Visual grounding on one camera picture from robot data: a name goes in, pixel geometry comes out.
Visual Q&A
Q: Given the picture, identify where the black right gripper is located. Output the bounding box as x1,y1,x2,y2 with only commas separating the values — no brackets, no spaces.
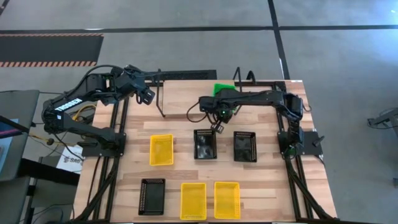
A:
208,104,234,134

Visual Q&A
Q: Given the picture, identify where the black slotted plastic basket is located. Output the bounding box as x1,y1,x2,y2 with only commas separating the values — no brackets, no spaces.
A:
193,129,218,160
233,131,258,163
138,178,166,216

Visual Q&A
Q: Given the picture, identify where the green slotted plastic basket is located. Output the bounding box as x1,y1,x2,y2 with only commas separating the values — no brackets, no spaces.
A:
212,82,238,98

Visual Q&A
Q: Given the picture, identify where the yellow slotted plastic basket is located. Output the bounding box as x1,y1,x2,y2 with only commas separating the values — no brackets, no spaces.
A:
214,181,241,220
149,134,174,166
180,182,207,221

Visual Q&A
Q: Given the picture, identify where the black power strip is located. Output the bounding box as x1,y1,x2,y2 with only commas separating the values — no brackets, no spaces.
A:
146,70,218,81

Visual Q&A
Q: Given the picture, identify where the white printed paper sheet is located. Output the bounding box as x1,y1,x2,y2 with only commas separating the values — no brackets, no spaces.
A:
56,145,84,174

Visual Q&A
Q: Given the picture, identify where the black orange-striped floor mat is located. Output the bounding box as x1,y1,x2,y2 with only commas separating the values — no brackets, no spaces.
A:
0,33,104,68

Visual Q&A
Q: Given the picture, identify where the black furniture beam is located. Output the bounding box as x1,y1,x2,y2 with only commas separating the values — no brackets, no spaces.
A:
18,157,80,187

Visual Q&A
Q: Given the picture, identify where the grey side table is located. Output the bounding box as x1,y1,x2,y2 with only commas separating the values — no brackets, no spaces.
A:
0,90,40,182

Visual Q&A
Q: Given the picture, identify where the black-framed screen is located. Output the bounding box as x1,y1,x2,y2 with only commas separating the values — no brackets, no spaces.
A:
0,114,32,139

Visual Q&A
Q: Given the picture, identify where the grey metal stand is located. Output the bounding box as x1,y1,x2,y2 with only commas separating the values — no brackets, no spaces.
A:
366,107,398,138

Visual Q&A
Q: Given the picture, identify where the black aluminium table frame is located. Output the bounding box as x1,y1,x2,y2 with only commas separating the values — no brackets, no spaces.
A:
71,80,340,223

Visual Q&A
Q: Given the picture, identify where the yellow cable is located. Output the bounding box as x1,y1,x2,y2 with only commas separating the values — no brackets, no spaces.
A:
72,104,98,123

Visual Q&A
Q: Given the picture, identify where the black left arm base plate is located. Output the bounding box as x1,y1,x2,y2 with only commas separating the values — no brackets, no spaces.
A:
81,133,127,157

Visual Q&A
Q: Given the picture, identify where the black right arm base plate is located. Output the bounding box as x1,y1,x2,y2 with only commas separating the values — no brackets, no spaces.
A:
277,130,323,156

